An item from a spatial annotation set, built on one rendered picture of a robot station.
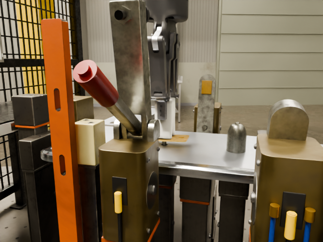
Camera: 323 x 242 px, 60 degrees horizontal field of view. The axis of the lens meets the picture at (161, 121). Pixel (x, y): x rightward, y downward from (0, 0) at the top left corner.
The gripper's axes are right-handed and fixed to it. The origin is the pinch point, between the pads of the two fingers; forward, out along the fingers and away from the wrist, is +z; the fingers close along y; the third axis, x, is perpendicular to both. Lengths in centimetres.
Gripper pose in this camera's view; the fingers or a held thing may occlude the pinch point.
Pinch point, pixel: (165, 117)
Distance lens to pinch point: 50.0
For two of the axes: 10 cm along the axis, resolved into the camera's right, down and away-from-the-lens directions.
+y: 2.7, -2.1, 9.4
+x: -9.6, -0.6, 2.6
